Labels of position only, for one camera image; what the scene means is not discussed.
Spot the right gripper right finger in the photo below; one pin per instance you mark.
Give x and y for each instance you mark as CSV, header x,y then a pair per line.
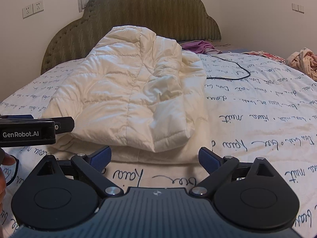
x,y
251,196

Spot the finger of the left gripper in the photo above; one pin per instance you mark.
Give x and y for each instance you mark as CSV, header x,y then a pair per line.
x,y
64,124
17,116

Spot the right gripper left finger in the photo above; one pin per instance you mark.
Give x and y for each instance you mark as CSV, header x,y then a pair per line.
x,y
60,194

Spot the cream puffer jacket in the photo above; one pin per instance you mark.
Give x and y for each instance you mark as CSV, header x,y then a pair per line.
x,y
138,93

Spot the person's left hand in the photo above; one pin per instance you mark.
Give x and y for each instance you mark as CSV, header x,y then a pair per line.
x,y
7,160

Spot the white script-print bedspread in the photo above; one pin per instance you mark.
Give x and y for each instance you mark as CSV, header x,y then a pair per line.
x,y
272,113

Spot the red floral cloth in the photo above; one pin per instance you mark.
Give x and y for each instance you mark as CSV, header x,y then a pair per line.
x,y
266,55

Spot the pink beige crumpled garment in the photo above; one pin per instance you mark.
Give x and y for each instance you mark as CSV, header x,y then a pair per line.
x,y
304,61

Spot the purple garment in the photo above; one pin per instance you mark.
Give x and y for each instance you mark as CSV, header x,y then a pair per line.
x,y
200,47

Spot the olive green upholstered headboard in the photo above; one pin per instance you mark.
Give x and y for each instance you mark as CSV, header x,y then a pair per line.
x,y
181,20

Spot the white wall light switch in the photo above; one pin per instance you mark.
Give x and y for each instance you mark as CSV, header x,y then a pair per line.
x,y
298,8

